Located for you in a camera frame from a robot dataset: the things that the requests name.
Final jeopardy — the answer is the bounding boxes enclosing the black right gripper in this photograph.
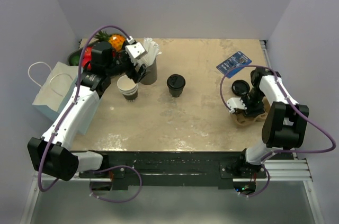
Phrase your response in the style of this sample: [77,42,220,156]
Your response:
[237,87,265,118]

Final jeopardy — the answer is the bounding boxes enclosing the black plastic cup lid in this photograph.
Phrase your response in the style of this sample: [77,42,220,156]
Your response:
[166,74,186,89]

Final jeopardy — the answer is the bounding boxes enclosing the light blue paper bag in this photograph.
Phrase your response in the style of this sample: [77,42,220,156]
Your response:
[28,61,78,122]

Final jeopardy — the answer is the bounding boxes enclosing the white paper coffee cup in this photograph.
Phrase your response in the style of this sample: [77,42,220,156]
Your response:
[168,87,184,97]

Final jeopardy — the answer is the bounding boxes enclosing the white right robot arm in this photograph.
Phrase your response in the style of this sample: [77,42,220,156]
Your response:
[236,66,309,178]

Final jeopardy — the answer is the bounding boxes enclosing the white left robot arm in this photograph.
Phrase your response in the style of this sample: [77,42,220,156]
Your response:
[28,40,147,181]

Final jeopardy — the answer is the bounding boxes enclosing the cardboard cup carrier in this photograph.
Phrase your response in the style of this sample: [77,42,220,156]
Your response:
[230,112,268,127]

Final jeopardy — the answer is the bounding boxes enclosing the stack of paper cups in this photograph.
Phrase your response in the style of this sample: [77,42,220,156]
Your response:
[117,75,138,101]

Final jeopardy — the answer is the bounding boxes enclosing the pineapple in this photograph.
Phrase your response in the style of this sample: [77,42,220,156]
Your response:
[95,31,126,51]

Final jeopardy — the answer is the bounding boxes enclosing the metal straw holder tin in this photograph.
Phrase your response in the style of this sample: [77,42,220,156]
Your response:
[140,60,157,85]

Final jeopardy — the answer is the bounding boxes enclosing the red apple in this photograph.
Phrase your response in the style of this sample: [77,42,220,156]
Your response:
[82,58,91,70]
[83,47,92,60]

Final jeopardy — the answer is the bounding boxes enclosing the blue card package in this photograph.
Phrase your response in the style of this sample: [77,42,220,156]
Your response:
[216,51,252,78]

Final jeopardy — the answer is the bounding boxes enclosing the green lime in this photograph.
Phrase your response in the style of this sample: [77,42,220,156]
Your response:
[69,55,80,66]

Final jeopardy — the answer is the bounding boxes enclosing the grey fruit tray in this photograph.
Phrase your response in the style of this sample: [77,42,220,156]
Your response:
[67,39,84,66]

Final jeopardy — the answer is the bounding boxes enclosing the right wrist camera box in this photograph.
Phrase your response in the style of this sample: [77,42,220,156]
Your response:
[226,97,247,114]

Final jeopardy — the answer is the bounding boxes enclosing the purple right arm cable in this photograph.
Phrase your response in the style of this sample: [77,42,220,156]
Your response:
[220,65,336,198]

